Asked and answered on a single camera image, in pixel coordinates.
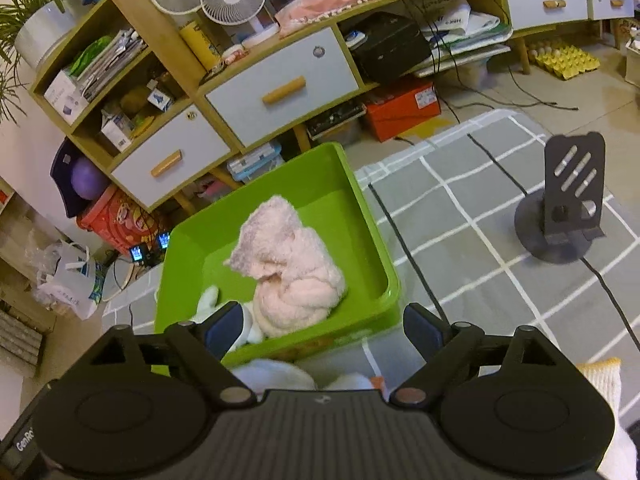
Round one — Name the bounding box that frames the white duck plush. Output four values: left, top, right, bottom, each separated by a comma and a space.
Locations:
231, 359, 388, 400

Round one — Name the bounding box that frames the white bunny plush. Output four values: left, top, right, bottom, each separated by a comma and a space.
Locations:
190, 285, 265, 358

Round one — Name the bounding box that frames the pink fuzzy sock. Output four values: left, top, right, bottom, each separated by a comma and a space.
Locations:
224, 195, 347, 338

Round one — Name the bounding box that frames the white plastic bag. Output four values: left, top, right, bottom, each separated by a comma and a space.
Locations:
32, 242, 105, 321

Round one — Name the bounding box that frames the red snack bucket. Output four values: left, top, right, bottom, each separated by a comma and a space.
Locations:
76, 183, 169, 255

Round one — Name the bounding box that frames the black phone stand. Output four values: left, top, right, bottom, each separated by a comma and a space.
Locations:
514, 131, 605, 264

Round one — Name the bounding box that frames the clear storage box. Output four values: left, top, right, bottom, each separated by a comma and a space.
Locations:
227, 140, 284, 184

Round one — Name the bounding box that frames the green plastic bin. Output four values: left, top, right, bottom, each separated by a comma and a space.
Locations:
154, 143, 400, 367

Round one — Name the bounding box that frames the purple ball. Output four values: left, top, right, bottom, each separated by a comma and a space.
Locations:
70, 157, 111, 200

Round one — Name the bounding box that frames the orange shoe box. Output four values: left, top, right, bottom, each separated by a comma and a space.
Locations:
362, 77, 442, 142

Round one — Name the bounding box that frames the wooden drawer cabinet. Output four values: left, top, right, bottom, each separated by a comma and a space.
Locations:
28, 0, 640, 214

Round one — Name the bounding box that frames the black printer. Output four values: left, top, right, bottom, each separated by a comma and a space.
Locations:
352, 12, 432, 84

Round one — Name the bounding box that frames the yellow egg tray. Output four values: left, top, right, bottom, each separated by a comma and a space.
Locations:
527, 40, 600, 80

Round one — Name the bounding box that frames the white desk fan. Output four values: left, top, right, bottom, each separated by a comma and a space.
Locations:
201, 0, 280, 49

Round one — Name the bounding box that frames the potted green plant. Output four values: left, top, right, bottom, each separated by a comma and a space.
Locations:
0, 0, 82, 124

